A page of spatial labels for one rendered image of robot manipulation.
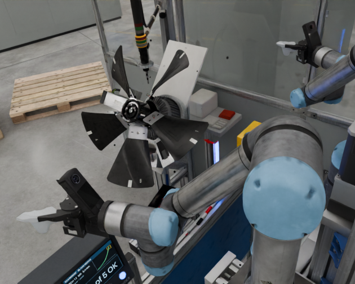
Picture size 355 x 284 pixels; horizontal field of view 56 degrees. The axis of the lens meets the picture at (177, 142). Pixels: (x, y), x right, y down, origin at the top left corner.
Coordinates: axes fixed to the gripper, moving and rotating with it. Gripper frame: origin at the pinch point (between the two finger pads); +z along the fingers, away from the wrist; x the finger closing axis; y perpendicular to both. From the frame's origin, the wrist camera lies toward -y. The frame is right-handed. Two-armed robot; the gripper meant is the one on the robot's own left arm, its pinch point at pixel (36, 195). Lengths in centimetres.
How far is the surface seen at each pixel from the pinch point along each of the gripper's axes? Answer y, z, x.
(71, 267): 20.8, -6.3, -2.4
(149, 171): 40, 3, 68
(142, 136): 26, 9, 77
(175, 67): -5, -7, 86
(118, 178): 41, 16, 62
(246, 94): 28, -31, 143
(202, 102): 31, -6, 133
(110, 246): 22.5, -12.0, 8.2
